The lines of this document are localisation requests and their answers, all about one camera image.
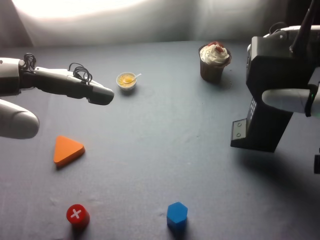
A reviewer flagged blue hexagon block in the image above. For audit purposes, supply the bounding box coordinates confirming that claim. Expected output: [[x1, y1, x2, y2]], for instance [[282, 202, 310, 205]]
[[166, 201, 189, 230]]

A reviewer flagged orange triangle block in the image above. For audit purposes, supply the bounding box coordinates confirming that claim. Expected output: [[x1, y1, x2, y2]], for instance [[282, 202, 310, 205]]
[[53, 135, 86, 169]]

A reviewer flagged grey table cloth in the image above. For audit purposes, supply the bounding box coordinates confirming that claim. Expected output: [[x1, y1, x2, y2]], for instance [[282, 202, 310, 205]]
[[0, 41, 320, 240]]

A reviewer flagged red cylinder block white cross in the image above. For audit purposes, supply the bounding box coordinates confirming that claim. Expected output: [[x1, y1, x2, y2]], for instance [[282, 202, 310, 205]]
[[66, 203, 91, 230]]

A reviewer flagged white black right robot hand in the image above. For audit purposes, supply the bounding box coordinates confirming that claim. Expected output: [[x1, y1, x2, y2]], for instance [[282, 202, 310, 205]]
[[261, 21, 320, 118]]

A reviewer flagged white backdrop curtain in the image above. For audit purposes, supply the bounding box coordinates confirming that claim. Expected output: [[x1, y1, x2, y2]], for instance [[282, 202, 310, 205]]
[[0, 0, 320, 49]]

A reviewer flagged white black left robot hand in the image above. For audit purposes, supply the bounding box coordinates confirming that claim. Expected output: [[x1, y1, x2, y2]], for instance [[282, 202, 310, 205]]
[[0, 52, 115, 140]]

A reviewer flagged toy cupcake with white frosting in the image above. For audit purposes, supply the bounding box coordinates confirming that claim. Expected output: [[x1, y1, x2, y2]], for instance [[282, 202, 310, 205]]
[[198, 41, 232, 84]]

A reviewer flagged toy bowl of yellow soup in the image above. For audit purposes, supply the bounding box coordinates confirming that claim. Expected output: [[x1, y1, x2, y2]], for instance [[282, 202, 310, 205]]
[[115, 71, 142, 95]]

